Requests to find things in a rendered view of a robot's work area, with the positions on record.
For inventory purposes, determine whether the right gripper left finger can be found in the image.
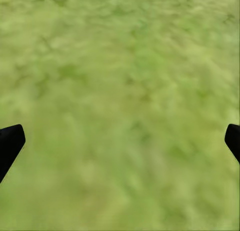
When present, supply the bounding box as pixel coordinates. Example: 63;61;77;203
0;124;26;183

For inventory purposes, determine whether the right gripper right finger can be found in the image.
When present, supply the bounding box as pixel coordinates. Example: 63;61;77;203
224;123;240;163

